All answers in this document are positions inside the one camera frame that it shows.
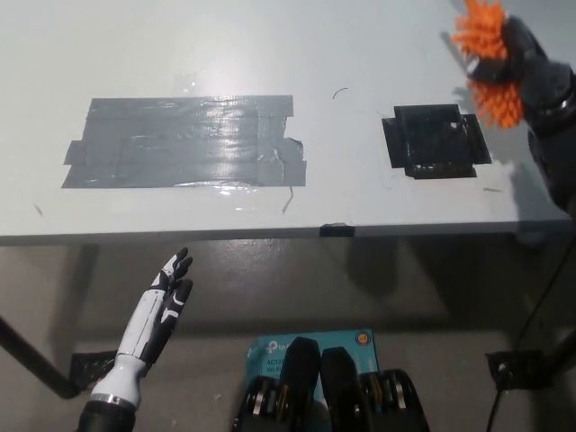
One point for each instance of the orange spiky duster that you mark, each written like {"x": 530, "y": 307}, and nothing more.
{"x": 483, "y": 31}

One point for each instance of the teal router box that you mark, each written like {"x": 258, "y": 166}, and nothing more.
{"x": 351, "y": 344}

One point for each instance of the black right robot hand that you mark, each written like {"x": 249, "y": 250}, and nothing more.
{"x": 535, "y": 67}

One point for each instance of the black tape square patch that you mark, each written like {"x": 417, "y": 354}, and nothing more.
{"x": 434, "y": 141}

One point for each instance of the black table leg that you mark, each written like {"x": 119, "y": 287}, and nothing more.
{"x": 31, "y": 355}

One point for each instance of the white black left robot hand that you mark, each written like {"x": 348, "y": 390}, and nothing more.
{"x": 150, "y": 324}

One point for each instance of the grey duct tape patch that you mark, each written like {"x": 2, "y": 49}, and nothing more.
{"x": 189, "y": 144}

